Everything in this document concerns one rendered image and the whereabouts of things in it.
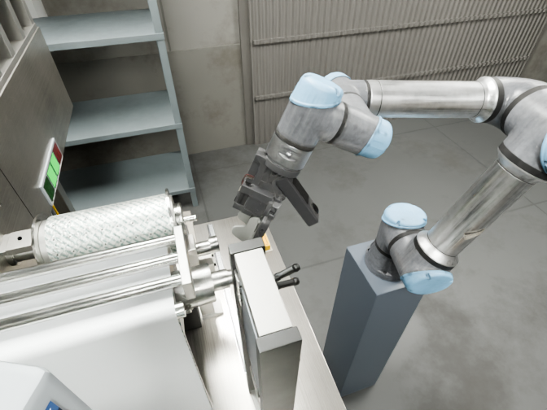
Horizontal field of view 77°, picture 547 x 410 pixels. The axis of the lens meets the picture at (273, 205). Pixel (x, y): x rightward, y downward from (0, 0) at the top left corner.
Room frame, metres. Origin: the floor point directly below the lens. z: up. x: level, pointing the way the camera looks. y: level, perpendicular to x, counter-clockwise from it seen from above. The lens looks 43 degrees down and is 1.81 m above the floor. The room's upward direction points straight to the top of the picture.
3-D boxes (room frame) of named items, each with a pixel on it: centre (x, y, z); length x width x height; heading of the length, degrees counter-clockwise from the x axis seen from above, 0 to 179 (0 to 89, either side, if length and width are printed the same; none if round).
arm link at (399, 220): (0.69, -0.38, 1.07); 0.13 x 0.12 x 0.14; 6
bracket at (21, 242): (0.45, 0.51, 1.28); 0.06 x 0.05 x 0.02; 108
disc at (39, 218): (0.47, 0.47, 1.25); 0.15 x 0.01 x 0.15; 18
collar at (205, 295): (0.31, 0.13, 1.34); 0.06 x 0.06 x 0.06; 18
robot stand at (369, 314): (0.70, -0.37, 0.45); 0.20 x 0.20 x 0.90; 18
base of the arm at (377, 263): (0.70, -0.37, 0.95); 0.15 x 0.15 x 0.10
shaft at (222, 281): (0.33, 0.07, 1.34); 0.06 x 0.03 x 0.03; 108
